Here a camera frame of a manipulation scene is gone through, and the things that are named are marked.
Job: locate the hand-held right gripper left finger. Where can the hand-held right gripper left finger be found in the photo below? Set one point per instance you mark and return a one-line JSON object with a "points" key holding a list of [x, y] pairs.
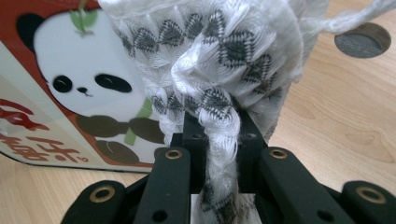
{"points": [[194, 149]]}

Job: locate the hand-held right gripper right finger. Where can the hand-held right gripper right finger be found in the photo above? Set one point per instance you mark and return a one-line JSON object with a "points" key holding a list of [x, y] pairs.
{"points": [[250, 146]]}

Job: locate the white grey patterned cloth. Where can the white grey patterned cloth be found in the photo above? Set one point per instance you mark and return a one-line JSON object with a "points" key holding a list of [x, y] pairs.
{"points": [[218, 46]]}

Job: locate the panda print board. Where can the panda print board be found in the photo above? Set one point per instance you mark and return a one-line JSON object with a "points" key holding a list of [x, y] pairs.
{"points": [[77, 56]]}

